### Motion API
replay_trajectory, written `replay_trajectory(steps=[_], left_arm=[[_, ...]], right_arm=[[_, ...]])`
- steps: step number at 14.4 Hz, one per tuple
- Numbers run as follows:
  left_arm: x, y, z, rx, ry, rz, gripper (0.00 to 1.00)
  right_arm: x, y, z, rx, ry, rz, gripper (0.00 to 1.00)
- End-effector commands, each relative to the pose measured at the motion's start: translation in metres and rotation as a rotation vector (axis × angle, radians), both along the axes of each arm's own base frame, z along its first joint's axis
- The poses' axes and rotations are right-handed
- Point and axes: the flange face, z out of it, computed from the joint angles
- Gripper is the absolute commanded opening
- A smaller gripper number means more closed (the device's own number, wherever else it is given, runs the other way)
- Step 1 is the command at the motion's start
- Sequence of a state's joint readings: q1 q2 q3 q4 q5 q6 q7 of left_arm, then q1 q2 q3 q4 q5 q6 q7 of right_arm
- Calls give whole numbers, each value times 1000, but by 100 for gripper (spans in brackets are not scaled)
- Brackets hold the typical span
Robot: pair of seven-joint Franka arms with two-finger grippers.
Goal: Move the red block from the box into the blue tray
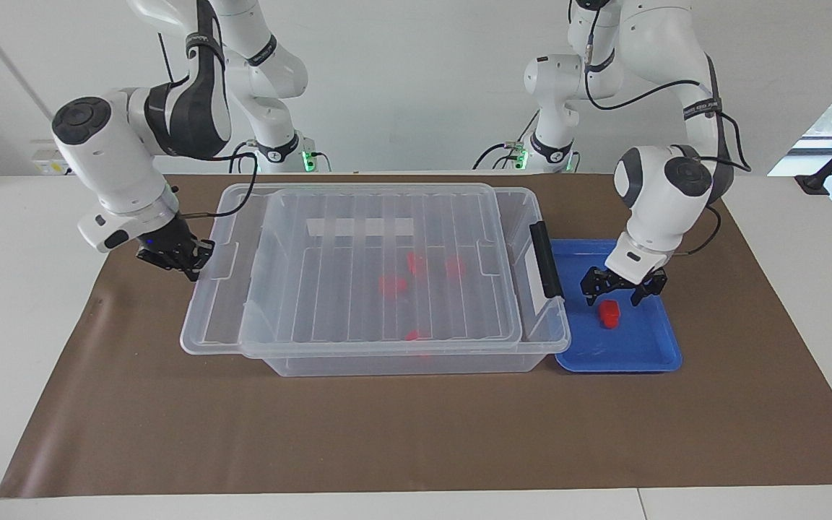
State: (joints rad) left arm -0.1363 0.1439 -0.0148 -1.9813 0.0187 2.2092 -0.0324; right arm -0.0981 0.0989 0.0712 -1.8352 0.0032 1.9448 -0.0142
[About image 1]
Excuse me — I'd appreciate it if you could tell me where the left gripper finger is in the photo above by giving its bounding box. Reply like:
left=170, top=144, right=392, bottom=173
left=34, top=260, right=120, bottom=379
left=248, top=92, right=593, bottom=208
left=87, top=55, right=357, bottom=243
left=630, top=270, right=670, bottom=308
left=578, top=266, right=606, bottom=308

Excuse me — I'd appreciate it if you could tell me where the clear ribbed plastic lid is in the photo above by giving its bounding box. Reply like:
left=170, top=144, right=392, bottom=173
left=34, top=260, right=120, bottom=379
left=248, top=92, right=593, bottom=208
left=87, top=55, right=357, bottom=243
left=180, top=182, right=524, bottom=359

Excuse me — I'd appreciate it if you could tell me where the blue plastic tray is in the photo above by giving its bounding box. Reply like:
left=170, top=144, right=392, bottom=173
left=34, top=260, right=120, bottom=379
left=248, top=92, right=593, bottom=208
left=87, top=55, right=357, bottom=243
left=550, top=239, right=683, bottom=374

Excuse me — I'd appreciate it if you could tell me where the clear plastic storage box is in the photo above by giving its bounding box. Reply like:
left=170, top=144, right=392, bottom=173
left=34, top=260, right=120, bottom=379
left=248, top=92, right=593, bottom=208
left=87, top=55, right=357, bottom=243
left=240, top=186, right=573, bottom=378

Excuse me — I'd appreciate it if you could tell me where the white power box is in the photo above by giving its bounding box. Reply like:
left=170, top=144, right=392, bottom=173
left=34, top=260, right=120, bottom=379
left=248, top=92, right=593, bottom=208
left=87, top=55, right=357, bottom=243
left=32, top=144, right=72, bottom=176

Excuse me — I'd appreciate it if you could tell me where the brown table mat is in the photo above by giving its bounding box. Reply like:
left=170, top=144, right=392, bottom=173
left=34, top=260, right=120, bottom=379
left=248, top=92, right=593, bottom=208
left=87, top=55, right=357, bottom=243
left=0, top=173, right=832, bottom=499

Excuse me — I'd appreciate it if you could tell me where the black box latch handle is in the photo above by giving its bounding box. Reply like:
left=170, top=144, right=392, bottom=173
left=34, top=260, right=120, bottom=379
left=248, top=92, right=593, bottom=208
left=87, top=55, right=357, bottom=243
left=529, top=221, right=566, bottom=300

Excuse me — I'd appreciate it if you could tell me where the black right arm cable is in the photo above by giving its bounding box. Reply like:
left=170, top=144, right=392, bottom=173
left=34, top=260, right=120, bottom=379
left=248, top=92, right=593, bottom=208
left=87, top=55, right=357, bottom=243
left=158, top=32, right=258, bottom=218

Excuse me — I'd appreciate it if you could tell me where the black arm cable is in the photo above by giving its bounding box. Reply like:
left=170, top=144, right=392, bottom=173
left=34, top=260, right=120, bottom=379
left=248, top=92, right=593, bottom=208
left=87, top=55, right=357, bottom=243
left=158, top=32, right=258, bottom=218
left=583, top=29, right=753, bottom=256

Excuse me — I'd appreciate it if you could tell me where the black base cable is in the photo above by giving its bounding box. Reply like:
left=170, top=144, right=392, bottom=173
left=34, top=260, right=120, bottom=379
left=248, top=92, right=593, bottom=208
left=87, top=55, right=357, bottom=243
left=473, top=130, right=534, bottom=171
left=229, top=140, right=259, bottom=174

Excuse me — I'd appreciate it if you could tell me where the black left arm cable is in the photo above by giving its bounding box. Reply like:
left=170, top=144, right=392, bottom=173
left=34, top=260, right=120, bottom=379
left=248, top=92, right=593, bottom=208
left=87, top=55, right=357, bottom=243
left=583, top=29, right=753, bottom=256

